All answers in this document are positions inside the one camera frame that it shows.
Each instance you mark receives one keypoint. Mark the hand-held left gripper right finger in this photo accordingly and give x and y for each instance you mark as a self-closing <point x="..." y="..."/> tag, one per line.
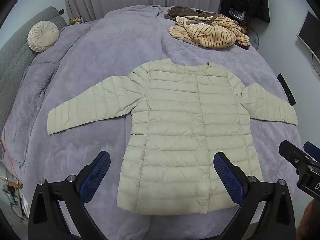
<point x="228" y="175"/>

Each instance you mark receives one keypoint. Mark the small colourful clutter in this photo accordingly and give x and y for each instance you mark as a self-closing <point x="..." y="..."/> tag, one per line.
<point x="75" y="20"/>

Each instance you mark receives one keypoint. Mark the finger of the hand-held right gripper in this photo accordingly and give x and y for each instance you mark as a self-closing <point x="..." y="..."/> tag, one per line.
<point x="290" y="152"/>
<point x="312" y="151"/>

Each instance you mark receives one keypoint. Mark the grey quilted headboard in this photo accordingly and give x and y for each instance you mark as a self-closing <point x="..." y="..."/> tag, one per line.
<point x="15" y="55"/>

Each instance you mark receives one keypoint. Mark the black hanging coat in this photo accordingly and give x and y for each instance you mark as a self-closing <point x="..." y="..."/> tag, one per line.
<point x="260" y="2"/>

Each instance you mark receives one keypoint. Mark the black monitor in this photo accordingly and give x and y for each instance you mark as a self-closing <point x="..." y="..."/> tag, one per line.
<point x="310" y="32"/>

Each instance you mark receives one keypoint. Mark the cream quilted puffer jacket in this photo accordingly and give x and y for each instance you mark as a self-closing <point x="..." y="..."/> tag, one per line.
<point x="175" y="130"/>

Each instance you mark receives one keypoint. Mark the purple fleece blanket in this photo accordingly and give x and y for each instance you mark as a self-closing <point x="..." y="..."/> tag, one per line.
<point x="100" y="55"/>

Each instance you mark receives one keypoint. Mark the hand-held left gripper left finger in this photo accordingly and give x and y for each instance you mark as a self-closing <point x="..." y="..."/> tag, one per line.
<point x="96" y="173"/>

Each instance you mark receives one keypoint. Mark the small printed box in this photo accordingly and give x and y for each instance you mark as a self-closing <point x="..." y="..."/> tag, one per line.
<point x="236" y="13"/>

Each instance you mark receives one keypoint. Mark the black wall bar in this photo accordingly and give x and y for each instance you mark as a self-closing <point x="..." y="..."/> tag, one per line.
<point x="286" y="88"/>

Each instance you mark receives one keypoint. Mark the brown fleece garment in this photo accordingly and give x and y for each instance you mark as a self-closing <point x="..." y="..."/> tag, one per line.
<point x="180" y="11"/>

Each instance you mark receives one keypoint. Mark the beige striped fleece garment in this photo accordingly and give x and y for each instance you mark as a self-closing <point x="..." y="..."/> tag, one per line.
<point x="212" y="33"/>

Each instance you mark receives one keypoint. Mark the round cream pleated cushion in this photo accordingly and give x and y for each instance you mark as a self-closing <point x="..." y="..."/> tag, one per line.
<point x="42" y="36"/>

